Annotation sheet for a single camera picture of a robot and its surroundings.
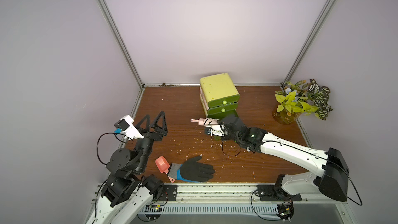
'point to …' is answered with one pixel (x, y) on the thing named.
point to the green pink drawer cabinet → (218, 96)
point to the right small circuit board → (286, 210)
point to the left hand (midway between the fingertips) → (159, 113)
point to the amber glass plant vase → (284, 117)
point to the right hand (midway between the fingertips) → (220, 116)
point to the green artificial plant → (310, 98)
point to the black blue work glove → (192, 170)
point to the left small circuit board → (153, 211)
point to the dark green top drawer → (223, 101)
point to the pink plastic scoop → (163, 166)
